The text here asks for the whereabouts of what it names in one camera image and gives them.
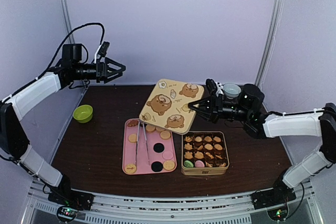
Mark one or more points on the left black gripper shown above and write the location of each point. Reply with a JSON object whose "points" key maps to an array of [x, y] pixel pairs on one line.
{"points": [[103, 76]]}

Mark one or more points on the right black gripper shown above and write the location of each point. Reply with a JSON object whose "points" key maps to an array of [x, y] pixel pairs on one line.
{"points": [[213, 112]]}

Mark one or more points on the brown leaf cookie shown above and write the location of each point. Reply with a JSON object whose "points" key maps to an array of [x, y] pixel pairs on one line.
{"points": [[188, 139]]}

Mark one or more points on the silver tin lid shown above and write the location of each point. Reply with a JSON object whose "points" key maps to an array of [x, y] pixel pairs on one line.
{"points": [[167, 105]]}

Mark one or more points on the leaf cookie second row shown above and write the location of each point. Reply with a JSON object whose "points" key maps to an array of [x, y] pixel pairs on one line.
{"points": [[188, 146]]}

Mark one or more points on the star butter cookie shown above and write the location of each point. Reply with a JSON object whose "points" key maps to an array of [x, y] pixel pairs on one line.
{"points": [[209, 155]]}

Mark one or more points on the pink sandwich cookie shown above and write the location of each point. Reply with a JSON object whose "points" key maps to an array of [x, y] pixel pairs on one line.
{"points": [[199, 164], [167, 155]]}

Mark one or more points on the beige leaf cookie under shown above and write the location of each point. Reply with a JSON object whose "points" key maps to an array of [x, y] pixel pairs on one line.
{"points": [[209, 164]]}

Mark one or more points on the green sandwich cookie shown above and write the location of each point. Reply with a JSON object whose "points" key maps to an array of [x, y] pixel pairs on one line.
{"points": [[188, 164]]}

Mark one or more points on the metal serving tongs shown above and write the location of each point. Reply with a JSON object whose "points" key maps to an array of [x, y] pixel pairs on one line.
{"points": [[142, 143]]}

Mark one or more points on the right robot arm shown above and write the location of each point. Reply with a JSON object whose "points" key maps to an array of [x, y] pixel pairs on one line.
{"points": [[258, 125]]}

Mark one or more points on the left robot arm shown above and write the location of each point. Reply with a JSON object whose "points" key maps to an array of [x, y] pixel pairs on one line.
{"points": [[20, 109]]}

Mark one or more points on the pale ceramic bowl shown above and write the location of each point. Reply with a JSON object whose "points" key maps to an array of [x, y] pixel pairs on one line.
{"points": [[231, 90]]}

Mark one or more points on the gold cookie tin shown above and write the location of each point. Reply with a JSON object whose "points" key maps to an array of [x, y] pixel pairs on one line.
{"points": [[218, 150]]}

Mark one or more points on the beige round biscuit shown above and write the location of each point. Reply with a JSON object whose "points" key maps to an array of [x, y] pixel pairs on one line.
{"points": [[132, 138], [150, 128], [159, 129], [165, 135]]}

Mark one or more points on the green plastic bowl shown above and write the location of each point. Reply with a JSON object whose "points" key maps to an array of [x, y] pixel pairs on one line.
{"points": [[83, 113]]}

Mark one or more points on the beige round biscuit top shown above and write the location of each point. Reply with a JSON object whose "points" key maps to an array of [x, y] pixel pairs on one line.
{"points": [[150, 128]]}

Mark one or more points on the black sandwich cookie upper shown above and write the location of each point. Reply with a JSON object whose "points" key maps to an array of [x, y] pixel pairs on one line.
{"points": [[158, 147]]}

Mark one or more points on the black sandwich cookie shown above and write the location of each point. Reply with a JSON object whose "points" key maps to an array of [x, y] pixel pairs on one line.
{"points": [[158, 147], [156, 166]]}

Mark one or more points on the beige round biscuit corner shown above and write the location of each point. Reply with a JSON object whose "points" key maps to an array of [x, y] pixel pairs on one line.
{"points": [[169, 165]]}

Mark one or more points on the pink plastic tray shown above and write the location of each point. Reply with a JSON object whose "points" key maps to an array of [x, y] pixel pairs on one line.
{"points": [[143, 167]]}

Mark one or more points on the beige round biscuit left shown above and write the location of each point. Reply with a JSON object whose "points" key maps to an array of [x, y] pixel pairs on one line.
{"points": [[132, 138]]}

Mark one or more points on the black sandwich cookie lower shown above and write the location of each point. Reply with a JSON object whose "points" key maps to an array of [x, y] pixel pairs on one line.
{"points": [[156, 166]]}

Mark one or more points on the biscuit with pink stick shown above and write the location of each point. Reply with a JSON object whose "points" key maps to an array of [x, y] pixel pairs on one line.
{"points": [[130, 168]]}

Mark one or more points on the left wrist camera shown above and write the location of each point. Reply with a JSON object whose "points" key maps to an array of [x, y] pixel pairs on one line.
{"points": [[101, 51]]}

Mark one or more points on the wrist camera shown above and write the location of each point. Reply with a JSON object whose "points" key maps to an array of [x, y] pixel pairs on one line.
{"points": [[214, 88], [101, 51]]}

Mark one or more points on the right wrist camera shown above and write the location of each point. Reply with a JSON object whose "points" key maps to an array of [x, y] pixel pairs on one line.
{"points": [[214, 88]]}

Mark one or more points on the right aluminium frame post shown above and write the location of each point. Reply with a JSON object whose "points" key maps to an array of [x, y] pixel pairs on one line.
{"points": [[270, 42]]}

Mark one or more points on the aluminium frame post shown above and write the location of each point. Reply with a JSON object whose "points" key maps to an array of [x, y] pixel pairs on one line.
{"points": [[270, 42], [66, 15]]}

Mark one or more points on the left aluminium frame post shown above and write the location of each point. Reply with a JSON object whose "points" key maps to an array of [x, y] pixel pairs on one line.
{"points": [[66, 15]]}

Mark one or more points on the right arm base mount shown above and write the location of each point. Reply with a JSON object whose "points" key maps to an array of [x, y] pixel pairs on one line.
{"points": [[275, 203]]}

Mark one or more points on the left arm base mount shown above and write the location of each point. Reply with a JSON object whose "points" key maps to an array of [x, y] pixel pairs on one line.
{"points": [[69, 208]]}

